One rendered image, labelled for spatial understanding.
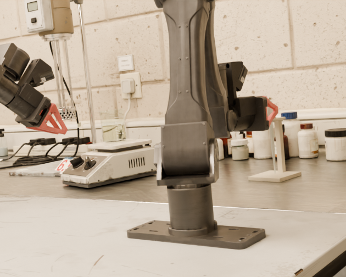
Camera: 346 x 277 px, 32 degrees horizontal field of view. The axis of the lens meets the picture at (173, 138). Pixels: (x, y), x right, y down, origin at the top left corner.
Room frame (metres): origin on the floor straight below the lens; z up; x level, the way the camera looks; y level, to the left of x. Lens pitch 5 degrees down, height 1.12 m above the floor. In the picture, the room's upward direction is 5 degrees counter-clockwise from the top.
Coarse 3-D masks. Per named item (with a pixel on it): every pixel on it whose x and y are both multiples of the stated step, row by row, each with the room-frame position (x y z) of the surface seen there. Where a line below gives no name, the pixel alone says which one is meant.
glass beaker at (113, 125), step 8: (104, 112) 1.43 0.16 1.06; (112, 112) 1.43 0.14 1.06; (120, 112) 1.44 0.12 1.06; (104, 120) 1.43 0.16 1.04; (112, 120) 1.43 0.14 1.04; (120, 120) 1.44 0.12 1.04; (104, 128) 1.44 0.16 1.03; (112, 128) 1.43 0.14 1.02; (120, 128) 1.44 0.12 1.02; (104, 136) 1.44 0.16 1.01; (112, 136) 1.43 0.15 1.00; (120, 136) 1.43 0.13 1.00
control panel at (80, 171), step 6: (84, 156) 1.44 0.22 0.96; (90, 156) 1.42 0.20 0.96; (96, 156) 1.40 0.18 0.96; (102, 156) 1.38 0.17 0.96; (84, 162) 1.40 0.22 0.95; (72, 168) 1.40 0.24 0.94; (78, 168) 1.39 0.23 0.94; (90, 168) 1.35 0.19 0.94; (72, 174) 1.37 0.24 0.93; (78, 174) 1.35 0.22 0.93; (84, 174) 1.34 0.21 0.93
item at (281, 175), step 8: (272, 120) 1.22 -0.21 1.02; (280, 120) 1.25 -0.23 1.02; (280, 128) 1.25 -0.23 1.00; (280, 136) 1.25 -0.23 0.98; (280, 144) 1.25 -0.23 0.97; (280, 152) 1.25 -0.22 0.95; (280, 160) 1.25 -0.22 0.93; (280, 168) 1.25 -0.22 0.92; (256, 176) 1.23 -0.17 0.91; (264, 176) 1.22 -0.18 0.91; (272, 176) 1.21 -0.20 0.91; (280, 176) 1.20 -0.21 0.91; (288, 176) 1.20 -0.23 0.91; (296, 176) 1.22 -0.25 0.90
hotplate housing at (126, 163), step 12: (108, 156) 1.36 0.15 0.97; (120, 156) 1.37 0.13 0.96; (132, 156) 1.39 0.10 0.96; (144, 156) 1.41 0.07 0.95; (96, 168) 1.34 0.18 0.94; (108, 168) 1.35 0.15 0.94; (120, 168) 1.37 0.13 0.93; (132, 168) 1.39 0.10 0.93; (144, 168) 1.41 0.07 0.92; (156, 168) 1.43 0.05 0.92; (72, 180) 1.37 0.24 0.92; (84, 180) 1.32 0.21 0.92; (96, 180) 1.33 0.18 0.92; (108, 180) 1.35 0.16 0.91; (120, 180) 1.37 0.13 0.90
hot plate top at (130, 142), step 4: (128, 140) 1.47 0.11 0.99; (132, 140) 1.46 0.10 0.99; (136, 140) 1.45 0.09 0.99; (140, 140) 1.44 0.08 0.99; (144, 140) 1.43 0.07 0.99; (148, 140) 1.43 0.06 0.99; (92, 144) 1.46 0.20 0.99; (96, 144) 1.45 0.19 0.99; (100, 144) 1.44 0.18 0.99; (104, 144) 1.43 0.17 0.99; (108, 144) 1.42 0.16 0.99; (112, 144) 1.41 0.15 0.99; (116, 144) 1.40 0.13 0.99; (120, 144) 1.39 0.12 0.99; (124, 144) 1.39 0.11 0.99; (128, 144) 1.39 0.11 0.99; (132, 144) 1.40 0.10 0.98; (136, 144) 1.41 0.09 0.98; (140, 144) 1.41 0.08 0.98; (144, 144) 1.42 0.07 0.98; (92, 148) 1.44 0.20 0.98; (96, 148) 1.42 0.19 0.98; (100, 148) 1.41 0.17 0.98; (104, 148) 1.39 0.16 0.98; (108, 148) 1.38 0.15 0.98; (112, 148) 1.37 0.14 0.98; (116, 148) 1.37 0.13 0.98
